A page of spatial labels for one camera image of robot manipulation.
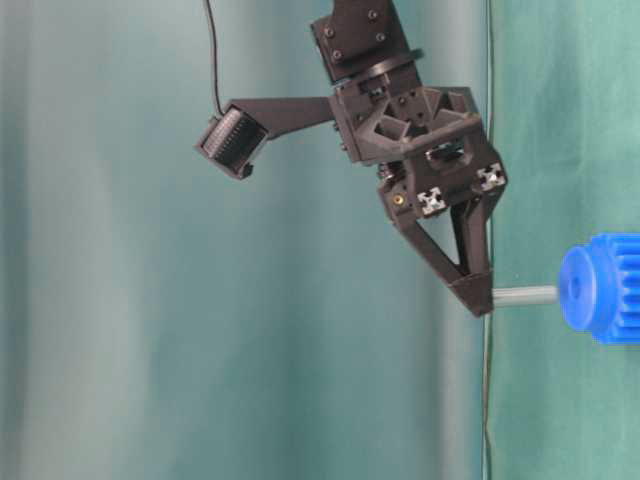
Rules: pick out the grey metal shaft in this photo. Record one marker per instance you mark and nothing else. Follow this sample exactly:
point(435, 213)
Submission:
point(524, 296)

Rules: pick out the green table mat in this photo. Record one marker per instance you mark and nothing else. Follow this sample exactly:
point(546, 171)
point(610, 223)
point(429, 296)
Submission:
point(565, 119)

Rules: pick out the small blue plastic gear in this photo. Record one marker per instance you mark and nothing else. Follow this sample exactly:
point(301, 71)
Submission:
point(598, 288)

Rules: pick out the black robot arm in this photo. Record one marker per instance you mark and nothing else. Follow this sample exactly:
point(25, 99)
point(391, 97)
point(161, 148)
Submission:
point(361, 40)

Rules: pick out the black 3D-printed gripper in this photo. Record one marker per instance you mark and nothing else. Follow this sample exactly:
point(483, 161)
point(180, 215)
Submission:
point(432, 155)

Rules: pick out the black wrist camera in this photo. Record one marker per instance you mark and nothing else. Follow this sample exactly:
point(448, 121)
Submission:
point(231, 142)

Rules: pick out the green cloth backdrop curtain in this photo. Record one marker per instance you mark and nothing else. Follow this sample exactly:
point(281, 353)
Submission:
point(161, 320)

